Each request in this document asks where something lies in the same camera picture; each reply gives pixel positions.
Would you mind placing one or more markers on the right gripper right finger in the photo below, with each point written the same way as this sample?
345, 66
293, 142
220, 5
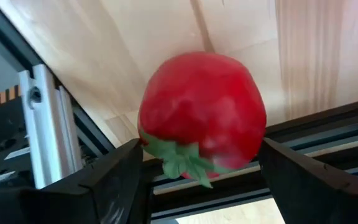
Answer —
322, 193

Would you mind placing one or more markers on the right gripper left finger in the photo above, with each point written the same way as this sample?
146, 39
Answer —
73, 199

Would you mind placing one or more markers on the silver aluminium extrusion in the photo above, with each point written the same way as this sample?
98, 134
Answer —
48, 130

